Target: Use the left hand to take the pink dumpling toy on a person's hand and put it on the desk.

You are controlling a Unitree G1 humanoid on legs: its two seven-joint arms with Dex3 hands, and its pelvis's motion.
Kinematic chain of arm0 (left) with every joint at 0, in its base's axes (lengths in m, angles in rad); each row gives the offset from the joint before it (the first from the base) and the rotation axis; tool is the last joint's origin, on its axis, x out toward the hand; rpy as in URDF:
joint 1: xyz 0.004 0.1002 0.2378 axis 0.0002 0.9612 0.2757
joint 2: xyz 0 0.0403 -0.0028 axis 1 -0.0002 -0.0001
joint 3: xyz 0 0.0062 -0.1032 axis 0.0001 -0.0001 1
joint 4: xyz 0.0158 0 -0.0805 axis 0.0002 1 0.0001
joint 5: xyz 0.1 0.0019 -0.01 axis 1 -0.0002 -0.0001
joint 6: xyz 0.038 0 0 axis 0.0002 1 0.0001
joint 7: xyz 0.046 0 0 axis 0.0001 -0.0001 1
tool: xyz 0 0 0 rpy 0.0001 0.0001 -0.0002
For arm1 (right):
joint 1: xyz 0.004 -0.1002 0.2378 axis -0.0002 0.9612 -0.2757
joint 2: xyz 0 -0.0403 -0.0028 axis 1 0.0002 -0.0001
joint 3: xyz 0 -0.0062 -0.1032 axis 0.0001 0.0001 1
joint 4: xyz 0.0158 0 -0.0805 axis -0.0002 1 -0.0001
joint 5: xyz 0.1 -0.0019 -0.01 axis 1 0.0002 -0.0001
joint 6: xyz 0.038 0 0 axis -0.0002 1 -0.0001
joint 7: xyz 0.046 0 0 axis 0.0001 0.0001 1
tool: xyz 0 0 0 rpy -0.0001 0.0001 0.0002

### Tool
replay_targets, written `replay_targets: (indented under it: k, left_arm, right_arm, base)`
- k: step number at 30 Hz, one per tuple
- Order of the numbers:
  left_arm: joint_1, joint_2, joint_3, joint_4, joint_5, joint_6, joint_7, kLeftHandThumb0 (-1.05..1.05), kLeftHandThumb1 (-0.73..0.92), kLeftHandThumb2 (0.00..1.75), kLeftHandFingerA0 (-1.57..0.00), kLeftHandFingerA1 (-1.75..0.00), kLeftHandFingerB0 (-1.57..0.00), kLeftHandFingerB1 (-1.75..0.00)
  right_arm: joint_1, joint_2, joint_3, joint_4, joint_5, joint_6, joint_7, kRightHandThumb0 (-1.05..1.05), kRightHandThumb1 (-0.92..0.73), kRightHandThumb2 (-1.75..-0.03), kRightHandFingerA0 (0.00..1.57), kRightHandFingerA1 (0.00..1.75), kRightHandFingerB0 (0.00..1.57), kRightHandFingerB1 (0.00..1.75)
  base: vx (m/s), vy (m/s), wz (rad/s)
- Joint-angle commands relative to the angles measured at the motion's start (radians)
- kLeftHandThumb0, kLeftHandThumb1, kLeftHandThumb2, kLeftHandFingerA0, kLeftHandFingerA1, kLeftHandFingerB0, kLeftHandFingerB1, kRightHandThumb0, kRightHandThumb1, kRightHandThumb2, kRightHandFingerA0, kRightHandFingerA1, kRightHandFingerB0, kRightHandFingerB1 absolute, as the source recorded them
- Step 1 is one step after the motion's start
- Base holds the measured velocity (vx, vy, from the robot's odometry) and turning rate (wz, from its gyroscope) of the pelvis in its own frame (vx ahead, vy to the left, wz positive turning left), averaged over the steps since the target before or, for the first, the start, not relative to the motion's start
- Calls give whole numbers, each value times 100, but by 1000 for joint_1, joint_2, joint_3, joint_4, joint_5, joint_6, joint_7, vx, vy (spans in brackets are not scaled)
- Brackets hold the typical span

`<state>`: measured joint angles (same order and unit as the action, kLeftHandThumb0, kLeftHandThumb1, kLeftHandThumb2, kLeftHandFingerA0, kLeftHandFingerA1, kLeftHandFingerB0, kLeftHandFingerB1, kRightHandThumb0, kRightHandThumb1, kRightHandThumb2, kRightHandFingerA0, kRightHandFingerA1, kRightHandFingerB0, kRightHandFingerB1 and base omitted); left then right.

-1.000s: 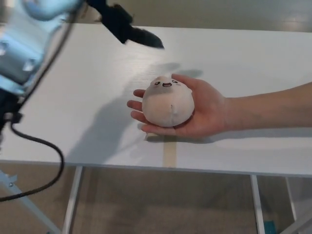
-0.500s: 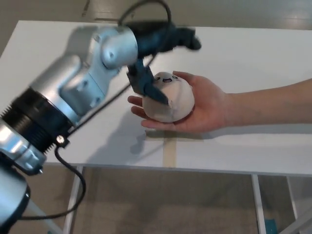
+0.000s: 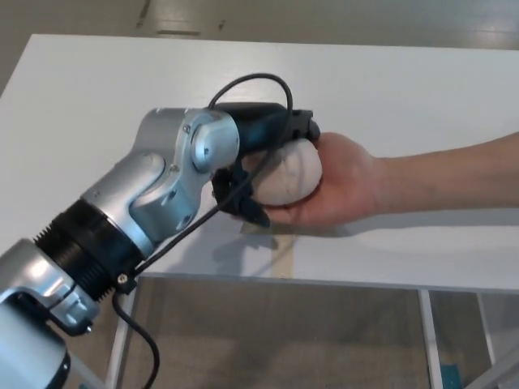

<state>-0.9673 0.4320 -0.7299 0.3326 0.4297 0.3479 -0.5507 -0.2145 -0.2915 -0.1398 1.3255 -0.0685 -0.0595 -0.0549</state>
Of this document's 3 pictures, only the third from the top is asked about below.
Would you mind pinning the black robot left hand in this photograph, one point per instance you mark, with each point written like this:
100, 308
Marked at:
263, 121

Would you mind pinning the bare person hand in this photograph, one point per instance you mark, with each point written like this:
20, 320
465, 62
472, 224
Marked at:
344, 182

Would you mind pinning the pink dumpling plush toy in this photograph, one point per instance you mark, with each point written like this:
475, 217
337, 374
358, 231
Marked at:
292, 174

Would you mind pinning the bare person forearm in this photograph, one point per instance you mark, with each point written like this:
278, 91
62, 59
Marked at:
446, 170

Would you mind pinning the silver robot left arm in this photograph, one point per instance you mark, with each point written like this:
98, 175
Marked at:
162, 174

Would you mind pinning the white table leg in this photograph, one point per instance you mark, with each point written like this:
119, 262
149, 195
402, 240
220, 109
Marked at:
430, 344
486, 332
121, 358

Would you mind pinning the teal floor marker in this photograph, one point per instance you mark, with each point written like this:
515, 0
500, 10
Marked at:
449, 377

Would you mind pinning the grey metal bar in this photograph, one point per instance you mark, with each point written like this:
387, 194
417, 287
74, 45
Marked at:
507, 373

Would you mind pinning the light blue metal frame bar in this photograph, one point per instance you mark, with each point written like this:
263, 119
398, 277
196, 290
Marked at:
83, 373

